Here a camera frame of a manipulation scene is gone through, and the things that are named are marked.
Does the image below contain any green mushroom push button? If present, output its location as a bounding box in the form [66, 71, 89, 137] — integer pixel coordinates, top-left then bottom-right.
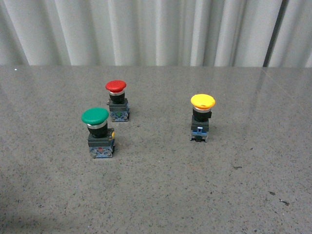
[81, 107, 115, 158]

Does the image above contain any white pleated curtain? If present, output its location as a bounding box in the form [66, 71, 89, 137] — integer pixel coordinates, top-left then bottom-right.
[0, 0, 312, 67]

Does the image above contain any red mushroom push button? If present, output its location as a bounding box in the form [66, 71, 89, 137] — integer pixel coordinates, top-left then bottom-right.
[105, 80, 130, 122]

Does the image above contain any yellow mushroom push button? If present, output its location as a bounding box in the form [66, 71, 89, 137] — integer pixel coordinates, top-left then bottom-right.
[190, 94, 215, 142]

